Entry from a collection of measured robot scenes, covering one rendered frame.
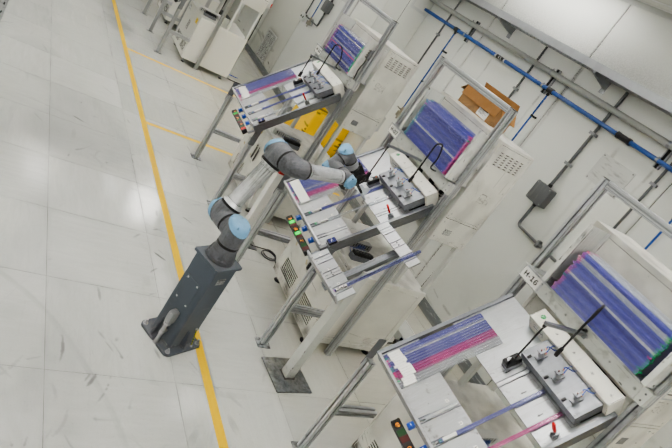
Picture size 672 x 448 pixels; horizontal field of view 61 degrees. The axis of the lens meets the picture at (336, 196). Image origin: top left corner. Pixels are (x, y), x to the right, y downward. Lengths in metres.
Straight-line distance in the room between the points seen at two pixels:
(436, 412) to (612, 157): 2.63
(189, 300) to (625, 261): 2.03
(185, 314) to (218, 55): 5.04
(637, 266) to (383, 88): 2.51
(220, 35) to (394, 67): 3.42
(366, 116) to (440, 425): 2.77
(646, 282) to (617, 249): 0.19
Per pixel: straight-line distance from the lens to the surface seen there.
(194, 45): 7.51
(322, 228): 3.32
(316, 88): 4.49
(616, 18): 5.12
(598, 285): 2.65
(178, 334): 3.09
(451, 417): 2.55
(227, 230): 2.80
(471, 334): 2.75
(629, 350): 2.56
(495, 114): 3.72
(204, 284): 2.89
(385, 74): 4.55
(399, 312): 3.88
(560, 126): 4.90
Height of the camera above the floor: 2.01
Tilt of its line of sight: 19 degrees down
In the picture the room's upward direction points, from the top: 34 degrees clockwise
